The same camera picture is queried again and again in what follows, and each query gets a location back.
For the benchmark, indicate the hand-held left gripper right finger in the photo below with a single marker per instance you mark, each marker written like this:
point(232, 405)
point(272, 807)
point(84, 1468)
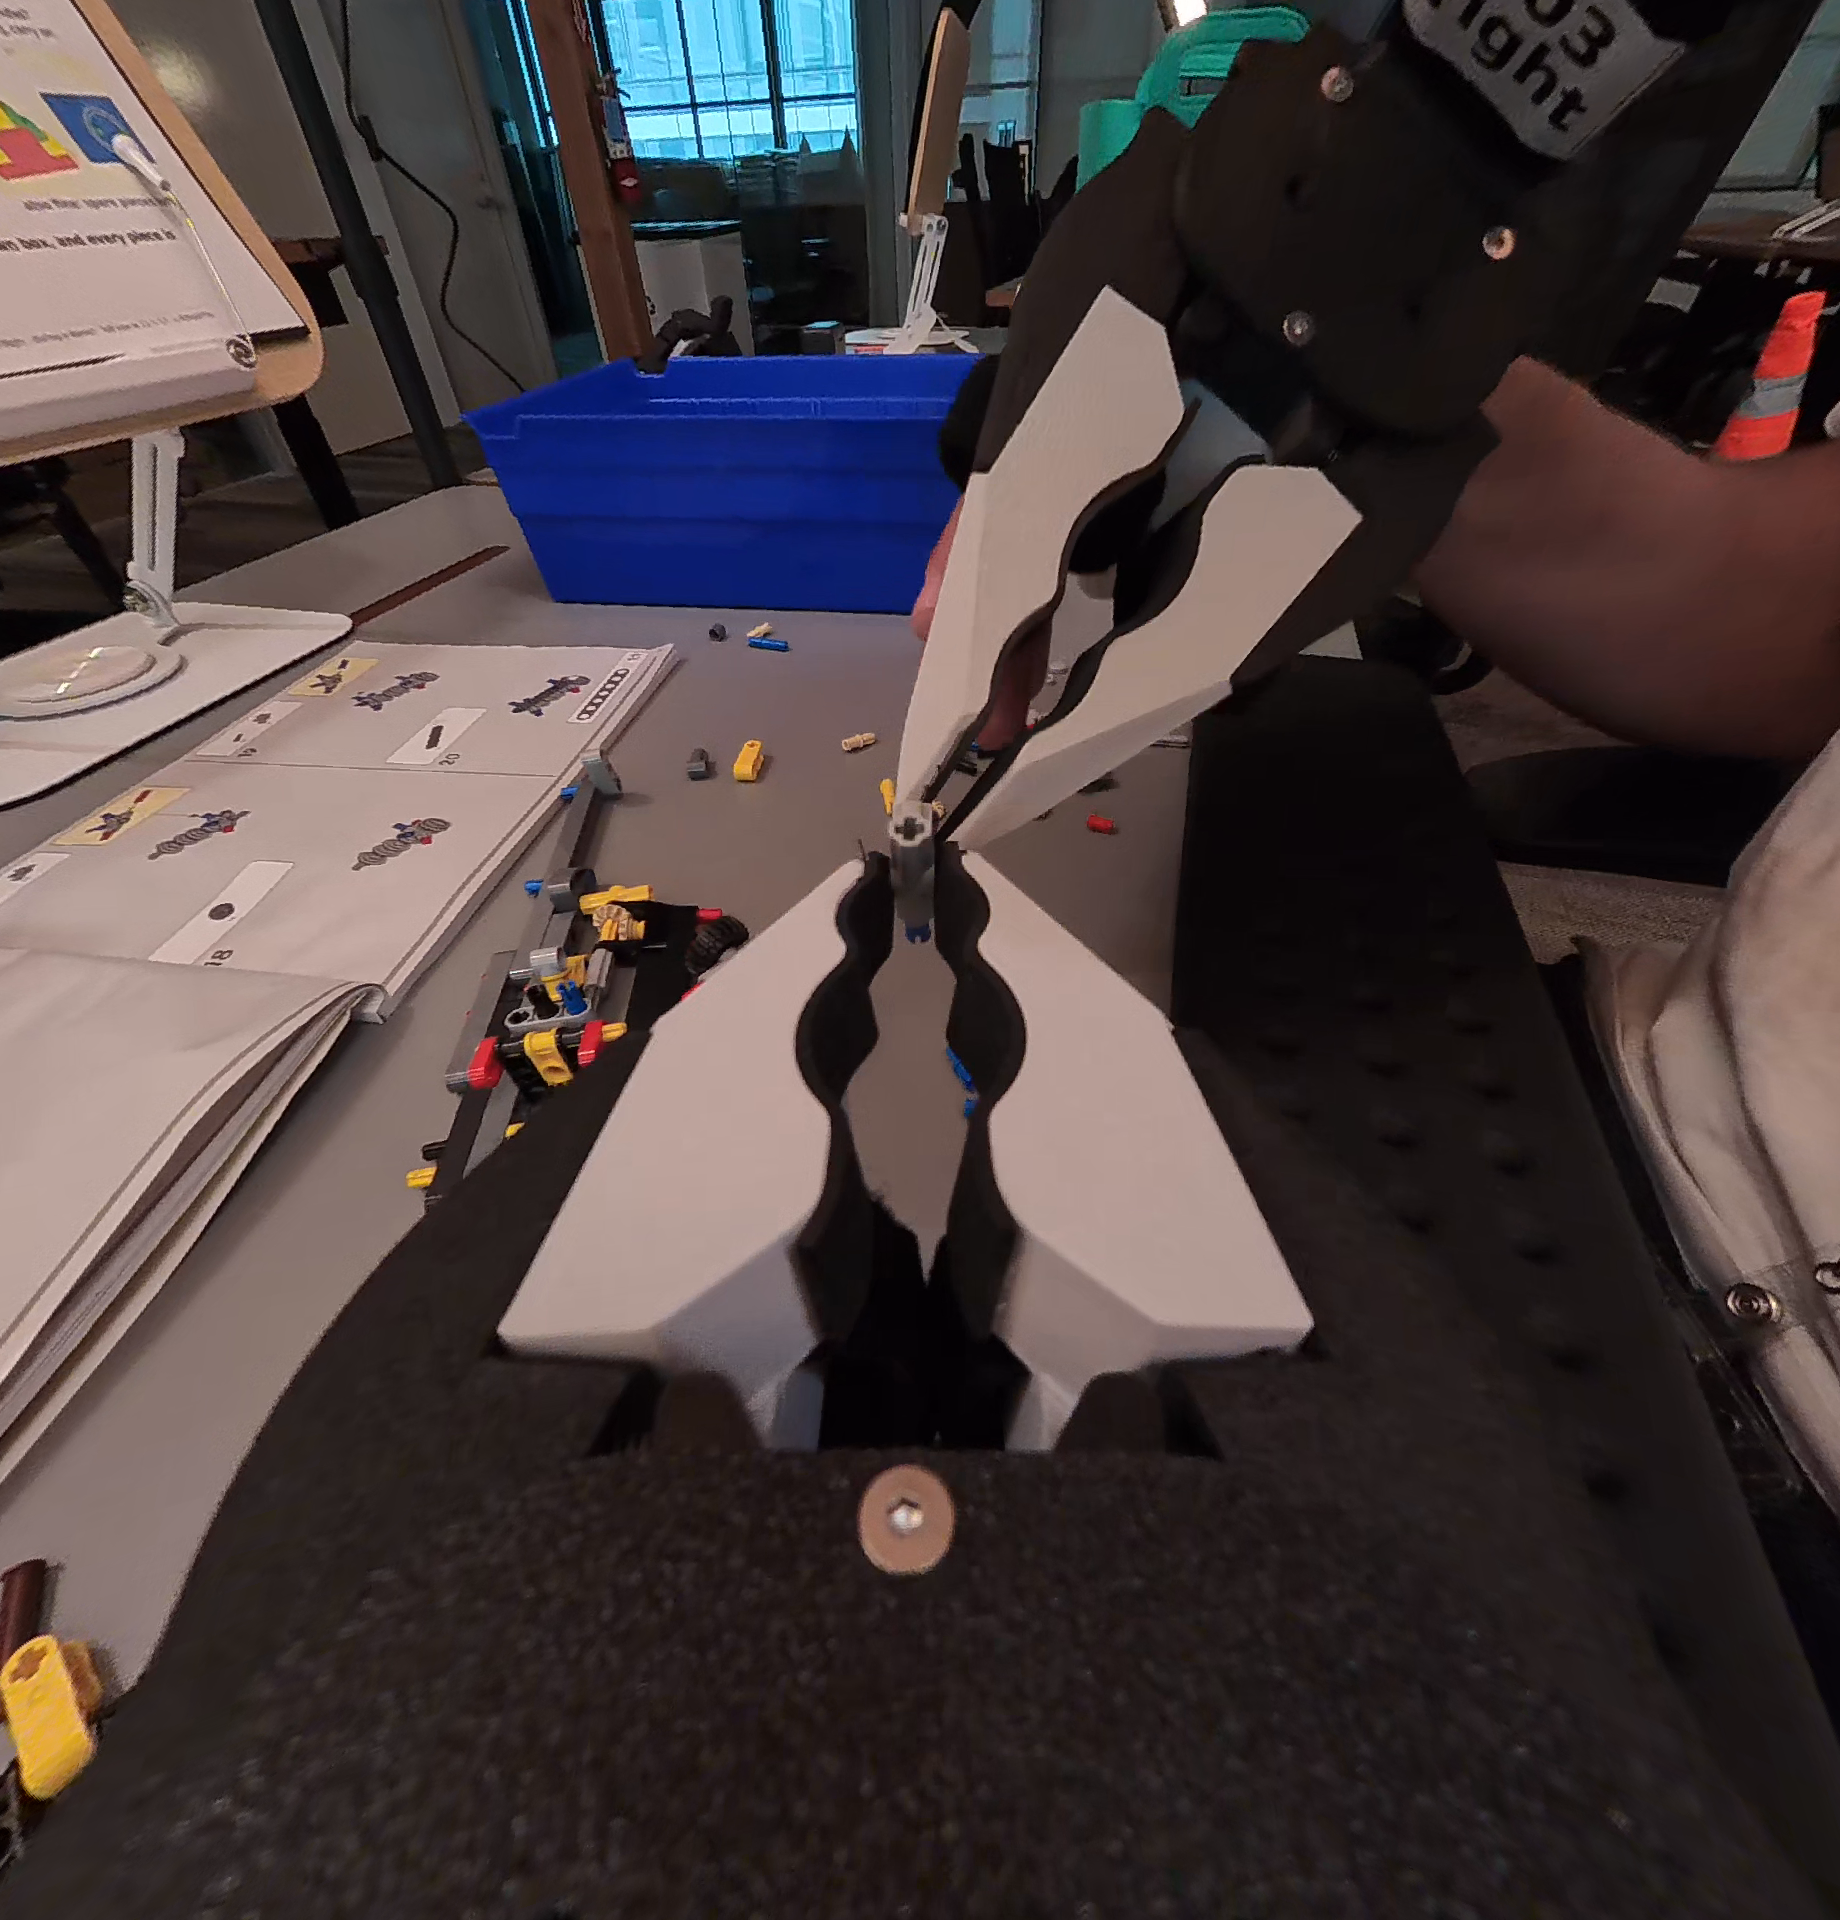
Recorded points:
point(1114, 1171)

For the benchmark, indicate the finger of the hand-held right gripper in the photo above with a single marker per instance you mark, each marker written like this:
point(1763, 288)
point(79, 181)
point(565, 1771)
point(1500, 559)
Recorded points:
point(1235, 585)
point(1033, 494)

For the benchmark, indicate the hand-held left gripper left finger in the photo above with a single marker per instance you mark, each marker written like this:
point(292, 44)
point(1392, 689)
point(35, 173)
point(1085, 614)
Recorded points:
point(681, 1171)

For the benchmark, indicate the grey lego connector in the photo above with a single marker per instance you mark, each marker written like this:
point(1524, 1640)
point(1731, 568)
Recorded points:
point(913, 854)

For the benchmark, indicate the lego instruction booklet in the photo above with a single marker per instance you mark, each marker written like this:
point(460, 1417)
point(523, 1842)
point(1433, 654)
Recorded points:
point(261, 841)

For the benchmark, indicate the person's right forearm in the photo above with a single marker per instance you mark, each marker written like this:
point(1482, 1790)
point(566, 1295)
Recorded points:
point(1641, 571)

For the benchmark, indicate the lego chassis assembly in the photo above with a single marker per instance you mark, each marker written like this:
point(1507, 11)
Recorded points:
point(553, 1034)

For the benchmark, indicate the brown lego axle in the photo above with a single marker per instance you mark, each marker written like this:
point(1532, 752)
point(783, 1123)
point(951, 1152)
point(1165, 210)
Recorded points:
point(13, 1629)

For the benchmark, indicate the yellow lego liftarm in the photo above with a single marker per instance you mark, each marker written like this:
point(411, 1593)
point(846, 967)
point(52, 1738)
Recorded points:
point(51, 1718)

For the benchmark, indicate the person's right hand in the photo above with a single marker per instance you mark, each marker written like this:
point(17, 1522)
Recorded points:
point(938, 578)

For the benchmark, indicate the teal carry bag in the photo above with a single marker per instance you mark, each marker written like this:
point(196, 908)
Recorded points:
point(1204, 52)

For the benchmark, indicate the blue plastic bin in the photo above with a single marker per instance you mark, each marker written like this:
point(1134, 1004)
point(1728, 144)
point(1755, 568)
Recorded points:
point(711, 481)

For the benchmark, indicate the black dimpled pad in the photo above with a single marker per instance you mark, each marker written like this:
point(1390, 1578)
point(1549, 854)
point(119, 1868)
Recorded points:
point(1341, 901)

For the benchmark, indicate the orange traffic cone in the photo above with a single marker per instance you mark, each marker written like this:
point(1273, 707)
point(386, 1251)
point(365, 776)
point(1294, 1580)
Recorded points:
point(1774, 375)

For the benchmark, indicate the black metal pole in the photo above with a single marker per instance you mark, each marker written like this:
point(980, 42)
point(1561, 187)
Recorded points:
point(352, 240)

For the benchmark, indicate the printed instruction sheet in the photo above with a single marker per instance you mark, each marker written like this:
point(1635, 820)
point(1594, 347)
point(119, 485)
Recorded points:
point(51, 255)

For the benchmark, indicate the wooden post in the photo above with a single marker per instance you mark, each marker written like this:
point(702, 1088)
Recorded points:
point(583, 181)

